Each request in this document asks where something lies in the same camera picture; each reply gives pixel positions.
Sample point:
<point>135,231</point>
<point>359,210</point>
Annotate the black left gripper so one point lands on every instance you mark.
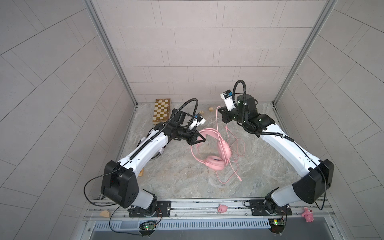
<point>191,138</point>

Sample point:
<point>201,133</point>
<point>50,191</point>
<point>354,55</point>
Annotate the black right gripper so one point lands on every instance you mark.
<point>225,114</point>

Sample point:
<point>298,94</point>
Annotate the white black headphones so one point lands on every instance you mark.
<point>156,156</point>

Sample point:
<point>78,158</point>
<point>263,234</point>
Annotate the pink headphones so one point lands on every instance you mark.
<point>220,152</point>

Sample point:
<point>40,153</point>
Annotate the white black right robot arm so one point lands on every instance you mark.
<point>316,175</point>

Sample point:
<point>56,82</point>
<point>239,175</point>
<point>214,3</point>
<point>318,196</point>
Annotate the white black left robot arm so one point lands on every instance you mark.
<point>120,183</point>

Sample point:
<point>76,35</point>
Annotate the wooden chess board box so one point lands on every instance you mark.
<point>161,110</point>

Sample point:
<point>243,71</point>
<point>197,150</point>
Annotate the wooden domino block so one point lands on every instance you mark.
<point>141,172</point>

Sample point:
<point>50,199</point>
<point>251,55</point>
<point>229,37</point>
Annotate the pink pig toy centre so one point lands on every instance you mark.
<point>222,209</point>

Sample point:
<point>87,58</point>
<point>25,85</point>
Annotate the pink pig toy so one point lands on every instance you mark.
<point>308,215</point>
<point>222,209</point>

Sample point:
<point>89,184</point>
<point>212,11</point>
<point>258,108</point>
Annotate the left circuit board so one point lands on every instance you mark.
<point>148,226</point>

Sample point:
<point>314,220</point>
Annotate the circuit board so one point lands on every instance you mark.
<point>148,226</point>
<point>277,226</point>

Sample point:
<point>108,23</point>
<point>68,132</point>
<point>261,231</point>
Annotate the right circuit board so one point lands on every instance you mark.
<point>277,226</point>

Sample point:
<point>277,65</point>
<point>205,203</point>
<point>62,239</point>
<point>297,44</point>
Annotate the pink pig toy right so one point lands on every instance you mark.
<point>308,215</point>

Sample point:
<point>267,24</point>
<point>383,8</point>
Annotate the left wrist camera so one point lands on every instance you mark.
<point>197,120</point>

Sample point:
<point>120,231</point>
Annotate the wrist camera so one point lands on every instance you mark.
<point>227,97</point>
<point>197,120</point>

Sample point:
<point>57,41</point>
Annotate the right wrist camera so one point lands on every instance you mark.
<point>227,97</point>

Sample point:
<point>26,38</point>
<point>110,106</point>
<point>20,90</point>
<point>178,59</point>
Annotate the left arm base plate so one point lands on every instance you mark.
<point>161,209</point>

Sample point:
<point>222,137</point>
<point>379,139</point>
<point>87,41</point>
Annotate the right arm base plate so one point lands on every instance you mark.
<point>259,208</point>

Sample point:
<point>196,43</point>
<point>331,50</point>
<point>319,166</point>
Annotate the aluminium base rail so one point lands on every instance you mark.
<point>203,209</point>

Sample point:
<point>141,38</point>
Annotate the tan object on rail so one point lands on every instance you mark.
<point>105,214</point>

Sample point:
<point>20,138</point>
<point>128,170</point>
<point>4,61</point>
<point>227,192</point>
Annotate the right metal corner post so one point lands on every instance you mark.
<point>319,23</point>

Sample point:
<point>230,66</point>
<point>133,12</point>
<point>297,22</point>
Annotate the metal corner post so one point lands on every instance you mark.
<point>319,23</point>
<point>107,44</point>

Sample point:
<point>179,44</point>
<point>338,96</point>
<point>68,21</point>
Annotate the left metal corner post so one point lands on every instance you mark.
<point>107,44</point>

